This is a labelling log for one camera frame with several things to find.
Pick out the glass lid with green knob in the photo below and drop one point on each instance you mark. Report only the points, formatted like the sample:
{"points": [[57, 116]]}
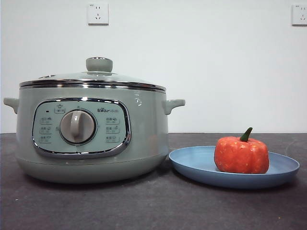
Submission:
{"points": [[99, 64]]}

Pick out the orange pumpkin with green stem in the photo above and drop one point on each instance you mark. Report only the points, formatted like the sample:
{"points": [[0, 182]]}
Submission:
{"points": [[239, 155]]}

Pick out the pale green electric steamer pot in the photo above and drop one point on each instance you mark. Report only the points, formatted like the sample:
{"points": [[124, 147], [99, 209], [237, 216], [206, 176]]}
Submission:
{"points": [[144, 139]]}

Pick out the blue plate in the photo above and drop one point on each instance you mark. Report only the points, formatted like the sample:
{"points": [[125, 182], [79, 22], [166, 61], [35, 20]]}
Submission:
{"points": [[192, 165]]}

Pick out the grey steamer dial knob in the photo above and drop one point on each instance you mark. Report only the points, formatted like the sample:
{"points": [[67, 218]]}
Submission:
{"points": [[78, 127]]}

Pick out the white wall socket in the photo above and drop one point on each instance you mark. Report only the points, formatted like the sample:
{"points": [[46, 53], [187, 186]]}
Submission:
{"points": [[299, 14], [98, 14]]}

